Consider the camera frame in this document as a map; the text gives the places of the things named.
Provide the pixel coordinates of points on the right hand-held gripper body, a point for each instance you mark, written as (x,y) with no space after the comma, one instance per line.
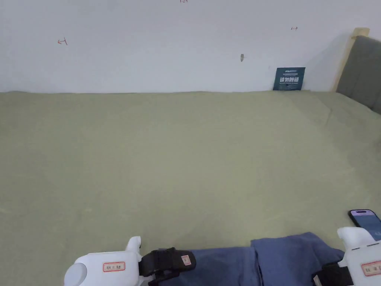
(363,262)

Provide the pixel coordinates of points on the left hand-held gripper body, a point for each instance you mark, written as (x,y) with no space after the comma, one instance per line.
(101,268)

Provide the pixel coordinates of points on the dark blue sign card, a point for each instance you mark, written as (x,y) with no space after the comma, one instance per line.
(288,79)

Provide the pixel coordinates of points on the bed with pale green sheet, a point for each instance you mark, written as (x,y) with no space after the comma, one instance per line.
(166,161)

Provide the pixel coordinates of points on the blue garment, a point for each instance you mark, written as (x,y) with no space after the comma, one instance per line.
(282,259)

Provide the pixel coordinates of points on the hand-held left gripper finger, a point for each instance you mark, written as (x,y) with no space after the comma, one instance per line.
(160,279)
(174,260)

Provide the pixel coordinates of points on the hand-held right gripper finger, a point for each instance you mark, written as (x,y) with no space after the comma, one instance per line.
(327,275)

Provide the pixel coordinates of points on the black smartphone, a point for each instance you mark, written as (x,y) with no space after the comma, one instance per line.
(365,220)

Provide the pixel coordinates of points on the grey padded headboard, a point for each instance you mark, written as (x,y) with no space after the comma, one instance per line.
(363,74)

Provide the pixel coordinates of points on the pale wooden headboard post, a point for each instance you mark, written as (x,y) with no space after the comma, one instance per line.
(344,59)

